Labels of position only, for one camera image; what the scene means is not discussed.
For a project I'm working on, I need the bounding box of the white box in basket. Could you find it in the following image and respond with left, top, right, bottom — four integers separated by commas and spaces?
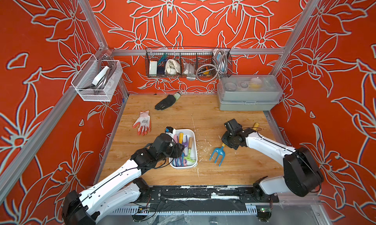
149, 61, 158, 76

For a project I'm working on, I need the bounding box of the blue rake yellow handle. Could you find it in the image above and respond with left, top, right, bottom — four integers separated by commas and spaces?
174, 132, 185, 167
209, 143, 226, 167

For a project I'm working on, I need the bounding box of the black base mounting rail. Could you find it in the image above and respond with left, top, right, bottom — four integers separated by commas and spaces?
136, 185, 280, 203

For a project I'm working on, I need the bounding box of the grey lidded plastic toolbox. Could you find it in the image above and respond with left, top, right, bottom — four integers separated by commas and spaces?
217, 75, 283, 111

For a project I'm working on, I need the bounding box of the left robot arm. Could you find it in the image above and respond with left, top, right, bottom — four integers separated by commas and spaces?
62, 133, 184, 225

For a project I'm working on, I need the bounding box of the coiled metal hose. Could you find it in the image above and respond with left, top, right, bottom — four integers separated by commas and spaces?
195, 48, 229, 82

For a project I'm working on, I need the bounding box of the green rake wooden handle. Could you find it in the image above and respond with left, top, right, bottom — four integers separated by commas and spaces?
184, 137, 196, 165

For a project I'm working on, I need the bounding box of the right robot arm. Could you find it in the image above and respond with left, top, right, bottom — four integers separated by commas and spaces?
221, 119, 324, 201

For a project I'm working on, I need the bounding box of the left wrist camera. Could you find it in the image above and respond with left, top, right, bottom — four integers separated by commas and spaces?
164, 127, 176, 138

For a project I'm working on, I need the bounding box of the red white work glove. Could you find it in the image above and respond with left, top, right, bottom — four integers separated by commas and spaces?
132, 110, 151, 136

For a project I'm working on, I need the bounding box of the white wire wall basket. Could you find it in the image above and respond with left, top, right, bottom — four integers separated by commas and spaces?
71, 55, 122, 102

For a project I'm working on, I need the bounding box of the wide purple fork pink handle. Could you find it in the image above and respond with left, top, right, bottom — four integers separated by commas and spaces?
182, 135, 189, 156

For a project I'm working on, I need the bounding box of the black wire wall basket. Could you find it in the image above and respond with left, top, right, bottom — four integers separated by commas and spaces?
145, 46, 234, 82

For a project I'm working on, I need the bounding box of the white cloth in basket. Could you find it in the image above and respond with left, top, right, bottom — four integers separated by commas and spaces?
165, 59, 181, 75

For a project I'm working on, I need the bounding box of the white plastic storage box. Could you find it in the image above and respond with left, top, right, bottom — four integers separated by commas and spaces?
165, 127, 198, 169

